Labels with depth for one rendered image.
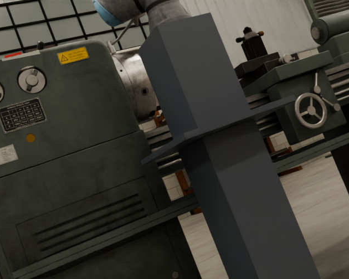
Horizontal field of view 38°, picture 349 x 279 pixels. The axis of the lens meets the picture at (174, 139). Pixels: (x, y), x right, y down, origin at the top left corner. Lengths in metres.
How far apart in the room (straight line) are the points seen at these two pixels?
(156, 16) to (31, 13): 8.16
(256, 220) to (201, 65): 0.50
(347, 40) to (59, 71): 1.49
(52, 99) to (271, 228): 0.87
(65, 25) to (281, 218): 8.50
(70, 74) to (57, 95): 0.09
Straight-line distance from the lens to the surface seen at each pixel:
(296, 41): 12.35
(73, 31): 9.81
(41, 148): 1.80
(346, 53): 2.67
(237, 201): 1.53
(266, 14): 12.17
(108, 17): 1.75
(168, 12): 1.67
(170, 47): 1.57
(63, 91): 1.86
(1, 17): 9.63
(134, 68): 2.07
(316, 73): 2.28
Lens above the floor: 0.63
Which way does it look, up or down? 5 degrees up
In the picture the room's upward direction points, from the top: 22 degrees counter-clockwise
